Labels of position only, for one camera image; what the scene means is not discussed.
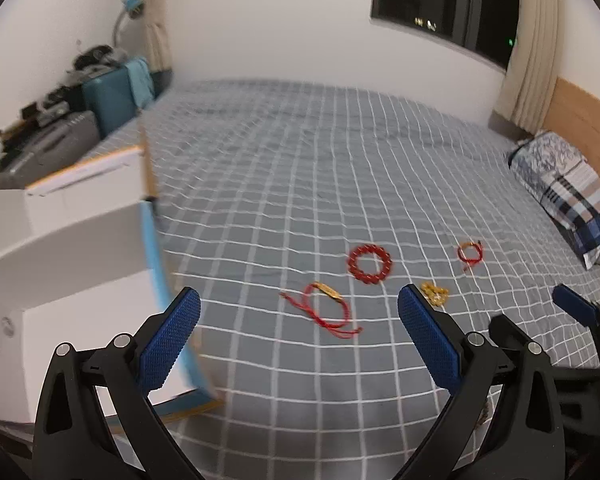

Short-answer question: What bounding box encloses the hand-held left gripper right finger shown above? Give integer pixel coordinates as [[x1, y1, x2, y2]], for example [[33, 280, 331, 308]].
[[396, 284, 567, 480]]

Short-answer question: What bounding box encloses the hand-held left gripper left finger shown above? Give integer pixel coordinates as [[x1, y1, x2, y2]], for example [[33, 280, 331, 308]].
[[32, 287, 206, 480]]

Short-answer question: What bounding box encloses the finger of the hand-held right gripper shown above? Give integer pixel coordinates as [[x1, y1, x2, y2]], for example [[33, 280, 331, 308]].
[[487, 312, 531, 350], [552, 284, 600, 376]]

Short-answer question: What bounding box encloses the gold bead bracelet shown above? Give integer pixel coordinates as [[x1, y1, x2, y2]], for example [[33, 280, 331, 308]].
[[420, 282, 450, 307]]

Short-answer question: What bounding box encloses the small red string bracelet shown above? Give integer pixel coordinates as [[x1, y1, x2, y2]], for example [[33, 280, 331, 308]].
[[456, 240, 486, 275]]

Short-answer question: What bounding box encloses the red beaded bracelet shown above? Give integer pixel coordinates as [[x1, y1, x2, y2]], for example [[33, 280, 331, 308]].
[[347, 244, 393, 284]]

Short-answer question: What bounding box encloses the red string bracelet gold charm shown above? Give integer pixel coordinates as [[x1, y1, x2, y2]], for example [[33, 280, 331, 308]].
[[279, 282, 363, 340]]

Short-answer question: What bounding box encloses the white cardboard box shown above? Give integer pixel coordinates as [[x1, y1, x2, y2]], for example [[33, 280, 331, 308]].
[[0, 116, 226, 428]]

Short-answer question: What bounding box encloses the blue patterned pillow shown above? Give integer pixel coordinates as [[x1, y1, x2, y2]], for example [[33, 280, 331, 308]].
[[507, 130, 600, 271]]

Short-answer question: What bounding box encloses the wooden headboard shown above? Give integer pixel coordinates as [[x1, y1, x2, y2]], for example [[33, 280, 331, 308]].
[[540, 76, 600, 286]]

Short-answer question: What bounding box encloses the bed with grey checked sheet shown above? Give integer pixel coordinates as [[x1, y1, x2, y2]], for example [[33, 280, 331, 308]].
[[87, 77, 600, 480]]

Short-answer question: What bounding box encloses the grey suitcase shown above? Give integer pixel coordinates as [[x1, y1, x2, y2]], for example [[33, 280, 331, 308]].
[[0, 110, 102, 191]]

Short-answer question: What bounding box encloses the teal suitcase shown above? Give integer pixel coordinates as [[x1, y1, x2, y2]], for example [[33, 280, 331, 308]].
[[82, 60, 155, 139]]

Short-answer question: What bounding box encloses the blue towel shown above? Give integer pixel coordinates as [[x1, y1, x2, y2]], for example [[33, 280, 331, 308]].
[[125, 57, 157, 110]]

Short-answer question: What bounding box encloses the beige curtain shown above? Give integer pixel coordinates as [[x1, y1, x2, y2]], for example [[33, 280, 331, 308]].
[[141, 0, 175, 73], [490, 0, 577, 137]]

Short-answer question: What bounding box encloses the pile of dark clutter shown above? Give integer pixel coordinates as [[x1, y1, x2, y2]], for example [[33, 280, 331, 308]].
[[0, 45, 129, 153]]

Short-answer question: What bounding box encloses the blue desk lamp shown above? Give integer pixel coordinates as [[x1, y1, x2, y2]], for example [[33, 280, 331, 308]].
[[111, 0, 147, 52]]

